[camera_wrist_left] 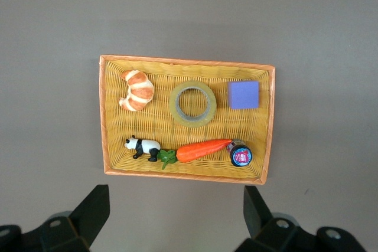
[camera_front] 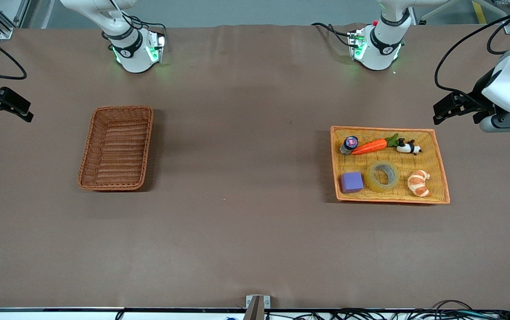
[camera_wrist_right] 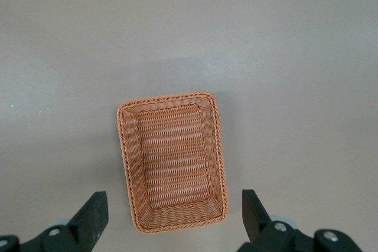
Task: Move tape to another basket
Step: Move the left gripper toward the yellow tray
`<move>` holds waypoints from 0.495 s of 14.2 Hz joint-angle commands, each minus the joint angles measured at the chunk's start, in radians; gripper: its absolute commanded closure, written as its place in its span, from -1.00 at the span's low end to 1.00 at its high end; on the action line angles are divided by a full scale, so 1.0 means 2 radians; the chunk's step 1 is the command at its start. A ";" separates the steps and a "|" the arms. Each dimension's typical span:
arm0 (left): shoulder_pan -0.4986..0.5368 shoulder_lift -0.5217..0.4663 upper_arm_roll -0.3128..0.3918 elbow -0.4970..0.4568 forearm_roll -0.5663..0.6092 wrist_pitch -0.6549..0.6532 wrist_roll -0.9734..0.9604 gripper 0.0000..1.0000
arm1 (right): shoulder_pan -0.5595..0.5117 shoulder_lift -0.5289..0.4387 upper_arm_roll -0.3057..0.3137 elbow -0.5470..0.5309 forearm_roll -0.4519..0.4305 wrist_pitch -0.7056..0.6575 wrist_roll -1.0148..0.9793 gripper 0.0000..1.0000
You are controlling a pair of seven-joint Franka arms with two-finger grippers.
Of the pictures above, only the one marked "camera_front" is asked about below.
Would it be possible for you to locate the black white panda toy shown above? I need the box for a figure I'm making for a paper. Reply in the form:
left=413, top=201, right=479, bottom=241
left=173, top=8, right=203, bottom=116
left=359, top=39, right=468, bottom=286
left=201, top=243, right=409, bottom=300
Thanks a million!
left=396, top=138, right=422, bottom=155

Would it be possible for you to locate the short black left arm cable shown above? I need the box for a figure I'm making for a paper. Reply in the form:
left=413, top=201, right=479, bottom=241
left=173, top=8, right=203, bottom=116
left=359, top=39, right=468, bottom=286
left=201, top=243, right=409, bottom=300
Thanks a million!
left=486, top=19, right=510, bottom=55

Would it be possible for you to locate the clear yellowish tape roll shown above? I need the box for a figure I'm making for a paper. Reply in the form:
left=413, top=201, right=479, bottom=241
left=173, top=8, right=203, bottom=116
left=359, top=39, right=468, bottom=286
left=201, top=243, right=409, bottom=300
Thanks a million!
left=365, top=161, right=400, bottom=192

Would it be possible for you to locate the long black left arm cable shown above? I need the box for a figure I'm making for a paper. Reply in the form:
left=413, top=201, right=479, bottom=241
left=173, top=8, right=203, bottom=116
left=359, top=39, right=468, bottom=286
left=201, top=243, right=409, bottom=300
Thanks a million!
left=434, top=11, right=510, bottom=97

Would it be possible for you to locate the brown table cover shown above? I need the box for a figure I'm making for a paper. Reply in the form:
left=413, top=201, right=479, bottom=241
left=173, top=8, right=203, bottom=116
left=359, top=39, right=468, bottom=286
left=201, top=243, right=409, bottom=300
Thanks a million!
left=0, top=23, right=510, bottom=310

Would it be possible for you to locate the orange toy carrot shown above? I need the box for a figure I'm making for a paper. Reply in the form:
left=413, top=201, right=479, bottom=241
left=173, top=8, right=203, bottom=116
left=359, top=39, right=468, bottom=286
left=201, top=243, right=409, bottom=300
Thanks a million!
left=351, top=133, right=400, bottom=156

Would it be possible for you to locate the aluminium frame profile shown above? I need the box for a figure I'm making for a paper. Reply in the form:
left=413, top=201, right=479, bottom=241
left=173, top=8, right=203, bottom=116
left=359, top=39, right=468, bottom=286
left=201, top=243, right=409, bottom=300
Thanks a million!
left=0, top=0, right=31, bottom=40

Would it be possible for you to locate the brown wicker basket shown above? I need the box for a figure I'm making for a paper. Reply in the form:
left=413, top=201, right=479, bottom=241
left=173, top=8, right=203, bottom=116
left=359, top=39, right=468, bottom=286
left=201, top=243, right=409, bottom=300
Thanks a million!
left=77, top=105, right=154, bottom=192

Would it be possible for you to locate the purple cube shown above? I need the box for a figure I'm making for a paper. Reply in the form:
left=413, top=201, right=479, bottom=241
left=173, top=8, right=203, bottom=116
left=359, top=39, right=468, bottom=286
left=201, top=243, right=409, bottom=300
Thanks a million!
left=341, top=172, right=364, bottom=194

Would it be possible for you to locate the black left base cable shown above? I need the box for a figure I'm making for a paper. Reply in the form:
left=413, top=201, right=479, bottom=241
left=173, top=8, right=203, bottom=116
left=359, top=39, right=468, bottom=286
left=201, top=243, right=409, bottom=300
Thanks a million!
left=311, top=22, right=354, bottom=48

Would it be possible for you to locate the black right base cable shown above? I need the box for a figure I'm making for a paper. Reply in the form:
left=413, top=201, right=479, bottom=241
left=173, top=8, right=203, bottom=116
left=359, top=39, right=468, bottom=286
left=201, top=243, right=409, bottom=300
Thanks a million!
left=124, top=15, right=167, bottom=38

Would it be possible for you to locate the metal bracket with brown strip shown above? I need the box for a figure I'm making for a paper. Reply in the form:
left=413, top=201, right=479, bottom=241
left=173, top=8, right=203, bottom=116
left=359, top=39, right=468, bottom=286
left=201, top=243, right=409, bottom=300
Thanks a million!
left=242, top=295, right=271, bottom=320

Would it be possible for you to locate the black base cable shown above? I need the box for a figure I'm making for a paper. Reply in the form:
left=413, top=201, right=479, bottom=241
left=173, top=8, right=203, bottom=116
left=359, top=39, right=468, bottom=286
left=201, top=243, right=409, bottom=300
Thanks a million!
left=124, top=15, right=167, bottom=38
left=311, top=22, right=354, bottom=48

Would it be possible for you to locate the black cable bundle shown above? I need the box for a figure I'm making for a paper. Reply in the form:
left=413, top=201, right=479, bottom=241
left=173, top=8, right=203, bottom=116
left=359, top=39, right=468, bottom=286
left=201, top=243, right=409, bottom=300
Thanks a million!
left=264, top=300, right=510, bottom=320

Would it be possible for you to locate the small dark-capped bottle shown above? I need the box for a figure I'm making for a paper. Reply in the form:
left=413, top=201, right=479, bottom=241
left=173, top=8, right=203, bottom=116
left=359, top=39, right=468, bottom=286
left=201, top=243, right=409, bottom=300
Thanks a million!
left=339, top=136, right=359, bottom=155

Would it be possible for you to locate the toy croissant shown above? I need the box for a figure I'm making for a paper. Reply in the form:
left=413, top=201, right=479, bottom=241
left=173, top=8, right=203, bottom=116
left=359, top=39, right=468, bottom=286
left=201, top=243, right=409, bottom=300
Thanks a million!
left=407, top=170, right=431, bottom=197

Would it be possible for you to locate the orange wicker basket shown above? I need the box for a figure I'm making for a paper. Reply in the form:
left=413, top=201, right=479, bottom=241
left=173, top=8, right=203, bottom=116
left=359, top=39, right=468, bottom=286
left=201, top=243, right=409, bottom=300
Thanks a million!
left=330, top=126, right=450, bottom=204

